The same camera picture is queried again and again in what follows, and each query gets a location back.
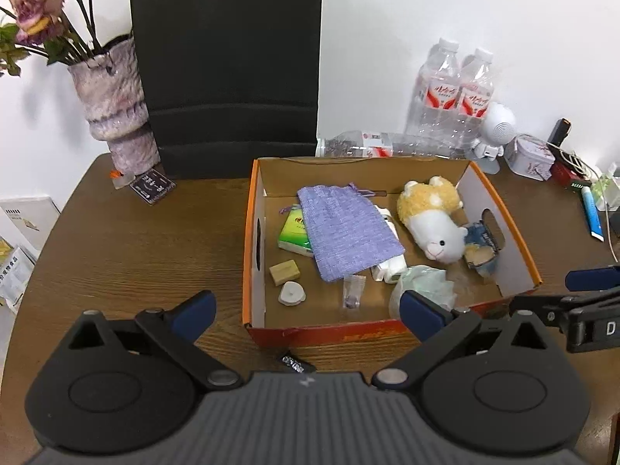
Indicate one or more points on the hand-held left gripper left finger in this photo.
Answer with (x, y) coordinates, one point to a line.
(196, 311)

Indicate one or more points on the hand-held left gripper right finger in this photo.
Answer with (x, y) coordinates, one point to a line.
(420, 316)

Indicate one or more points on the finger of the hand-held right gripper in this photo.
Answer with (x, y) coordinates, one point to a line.
(593, 278)
(552, 306)

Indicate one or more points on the clear plastic bag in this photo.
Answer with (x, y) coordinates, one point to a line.
(421, 281)

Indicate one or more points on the red cardboard box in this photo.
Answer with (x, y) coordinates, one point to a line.
(373, 334)

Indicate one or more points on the white folding phone holder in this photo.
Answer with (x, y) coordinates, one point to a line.
(390, 271)

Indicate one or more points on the small clear zip bag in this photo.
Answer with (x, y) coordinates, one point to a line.
(353, 293)

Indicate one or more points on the blue snack cup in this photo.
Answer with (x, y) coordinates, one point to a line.
(479, 247)

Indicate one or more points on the white and yellow plush toy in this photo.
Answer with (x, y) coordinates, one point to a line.
(433, 223)

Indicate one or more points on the beige wooden block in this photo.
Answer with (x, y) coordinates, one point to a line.
(285, 272)

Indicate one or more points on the purple cloth pouch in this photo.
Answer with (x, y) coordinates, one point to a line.
(346, 232)

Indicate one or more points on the green tissue pack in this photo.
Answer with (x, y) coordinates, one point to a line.
(293, 235)

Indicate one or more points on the blue and white tube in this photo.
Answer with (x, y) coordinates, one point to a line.
(592, 213)

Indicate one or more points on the small clear spray bottle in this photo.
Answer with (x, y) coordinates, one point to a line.
(608, 189)

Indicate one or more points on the dark red box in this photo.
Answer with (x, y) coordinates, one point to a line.
(569, 174)

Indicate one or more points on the dark printed card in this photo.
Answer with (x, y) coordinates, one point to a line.
(152, 186)

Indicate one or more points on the white tin box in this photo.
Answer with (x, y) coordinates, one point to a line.
(529, 157)

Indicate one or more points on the black charger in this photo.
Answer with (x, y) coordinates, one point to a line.
(559, 133)

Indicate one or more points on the clear water bottle red label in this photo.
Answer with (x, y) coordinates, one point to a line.
(474, 101)
(382, 144)
(436, 101)

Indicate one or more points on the white round speaker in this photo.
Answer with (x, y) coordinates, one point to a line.
(499, 126)

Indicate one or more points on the white cardboard boxes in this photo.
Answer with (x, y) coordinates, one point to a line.
(22, 252)

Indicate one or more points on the mottled purple vase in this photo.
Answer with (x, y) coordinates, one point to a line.
(116, 111)

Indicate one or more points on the black paper bag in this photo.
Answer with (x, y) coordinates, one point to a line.
(227, 72)

